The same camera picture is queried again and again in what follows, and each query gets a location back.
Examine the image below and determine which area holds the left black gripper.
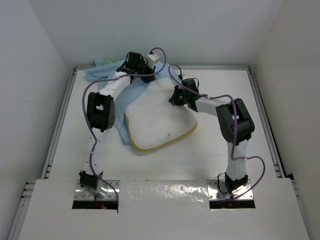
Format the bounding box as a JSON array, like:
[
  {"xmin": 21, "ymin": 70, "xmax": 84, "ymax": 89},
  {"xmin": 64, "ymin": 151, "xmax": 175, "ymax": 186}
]
[{"xmin": 136, "ymin": 60, "xmax": 156, "ymax": 84}]

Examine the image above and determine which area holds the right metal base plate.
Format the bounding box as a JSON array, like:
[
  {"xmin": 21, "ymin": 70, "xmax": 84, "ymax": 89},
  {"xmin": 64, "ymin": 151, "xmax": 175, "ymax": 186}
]
[{"xmin": 207, "ymin": 179, "xmax": 254, "ymax": 201}]

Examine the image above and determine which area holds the blue green pillowcase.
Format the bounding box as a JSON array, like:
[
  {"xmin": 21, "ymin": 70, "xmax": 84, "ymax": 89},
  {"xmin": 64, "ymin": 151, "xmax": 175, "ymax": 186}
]
[{"xmin": 84, "ymin": 58, "xmax": 186, "ymax": 146}]

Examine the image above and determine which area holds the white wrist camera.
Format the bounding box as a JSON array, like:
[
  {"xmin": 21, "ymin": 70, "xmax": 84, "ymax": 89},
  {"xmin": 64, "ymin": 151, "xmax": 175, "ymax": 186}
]
[
  {"xmin": 179, "ymin": 74, "xmax": 189, "ymax": 80},
  {"xmin": 146, "ymin": 53, "xmax": 161, "ymax": 70}
]

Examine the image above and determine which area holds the white yellow pillow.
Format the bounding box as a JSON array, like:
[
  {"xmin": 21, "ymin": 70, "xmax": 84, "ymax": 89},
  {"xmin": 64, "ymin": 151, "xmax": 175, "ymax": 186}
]
[{"xmin": 124, "ymin": 77, "xmax": 198, "ymax": 152}]

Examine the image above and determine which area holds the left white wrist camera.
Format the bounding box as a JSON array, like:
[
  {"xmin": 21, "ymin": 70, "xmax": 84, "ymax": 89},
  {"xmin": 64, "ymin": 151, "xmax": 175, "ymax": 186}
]
[{"xmin": 146, "ymin": 53, "xmax": 161, "ymax": 70}]

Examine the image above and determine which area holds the white front cover board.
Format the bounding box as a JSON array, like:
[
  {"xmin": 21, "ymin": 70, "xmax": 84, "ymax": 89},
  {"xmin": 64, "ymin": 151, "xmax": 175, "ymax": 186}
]
[{"xmin": 19, "ymin": 179, "xmax": 309, "ymax": 240}]

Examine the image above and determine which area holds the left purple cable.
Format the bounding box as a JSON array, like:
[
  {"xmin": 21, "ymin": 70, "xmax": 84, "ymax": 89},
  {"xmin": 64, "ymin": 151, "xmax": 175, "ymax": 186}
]
[{"xmin": 82, "ymin": 47, "xmax": 168, "ymax": 203}]

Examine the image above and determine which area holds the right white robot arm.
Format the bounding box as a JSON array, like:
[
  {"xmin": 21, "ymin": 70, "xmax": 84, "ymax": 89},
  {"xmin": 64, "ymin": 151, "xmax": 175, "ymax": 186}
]
[{"xmin": 169, "ymin": 76, "xmax": 255, "ymax": 194}]

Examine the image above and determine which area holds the metal base plate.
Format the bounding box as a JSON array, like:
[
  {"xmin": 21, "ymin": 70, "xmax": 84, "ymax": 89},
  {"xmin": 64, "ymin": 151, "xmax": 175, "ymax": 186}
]
[
  {"xmin": 207, "ymin": 179, "xmax": 254, "ymax": 201},
  {"xmin": 73, "ymin": 180, "xmax": 120, "ymax": 201}
]

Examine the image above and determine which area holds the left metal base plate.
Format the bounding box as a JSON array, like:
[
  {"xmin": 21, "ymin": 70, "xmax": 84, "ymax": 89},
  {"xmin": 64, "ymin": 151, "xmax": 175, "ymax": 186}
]
[{"xmin": 73, "ymin": 180, "xmax": 120, "ymax": 201}]

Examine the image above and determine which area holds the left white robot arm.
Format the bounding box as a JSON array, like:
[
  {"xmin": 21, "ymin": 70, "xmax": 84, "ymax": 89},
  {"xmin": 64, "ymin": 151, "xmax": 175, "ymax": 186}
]
[{"xmin": 79, "ymin": 51, "xmax": 163, "ymax": 197}]

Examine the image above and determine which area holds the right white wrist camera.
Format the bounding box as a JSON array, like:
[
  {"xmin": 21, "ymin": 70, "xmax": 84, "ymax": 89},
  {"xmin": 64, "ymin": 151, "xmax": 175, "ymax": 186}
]
[{"xmin": 179, "ymin": 74, "xmax": 189, "ymax": 80}]

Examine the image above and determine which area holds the aluminium table frame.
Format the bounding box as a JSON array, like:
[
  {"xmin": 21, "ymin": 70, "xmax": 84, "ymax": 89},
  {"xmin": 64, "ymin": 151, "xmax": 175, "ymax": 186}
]
[{"xmin": 17, "ymin": 66, "xmax": 293, "ymax": 239}]

